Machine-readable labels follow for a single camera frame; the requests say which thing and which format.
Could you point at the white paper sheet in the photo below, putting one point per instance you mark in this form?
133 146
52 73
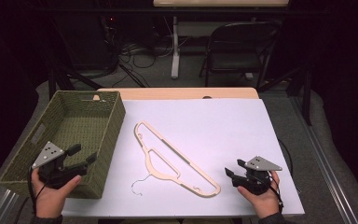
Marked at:
217 133

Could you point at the wooden clothes hanger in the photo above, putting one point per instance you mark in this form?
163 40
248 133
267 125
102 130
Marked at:
199 190

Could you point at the person's right hand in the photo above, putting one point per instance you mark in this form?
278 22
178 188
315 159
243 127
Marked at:
265 203

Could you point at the black stand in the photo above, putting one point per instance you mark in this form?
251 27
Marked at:
65 77
306 93

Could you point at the white desk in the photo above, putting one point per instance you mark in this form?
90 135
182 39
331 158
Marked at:
220 3

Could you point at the person's left hand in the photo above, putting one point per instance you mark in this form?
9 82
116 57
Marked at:
51 200

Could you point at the black folding chair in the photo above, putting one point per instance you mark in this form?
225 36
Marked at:
239 34

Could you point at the wooden table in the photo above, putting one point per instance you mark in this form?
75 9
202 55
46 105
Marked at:
180 92

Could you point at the green woven basket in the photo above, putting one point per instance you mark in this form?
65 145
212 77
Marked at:
80 124

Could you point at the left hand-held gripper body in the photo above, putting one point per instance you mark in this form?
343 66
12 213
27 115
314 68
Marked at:
48 154

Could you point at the metal floor rail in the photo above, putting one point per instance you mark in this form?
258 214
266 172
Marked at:
4 207
326 165

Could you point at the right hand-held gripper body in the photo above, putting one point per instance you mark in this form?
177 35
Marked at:
256 180

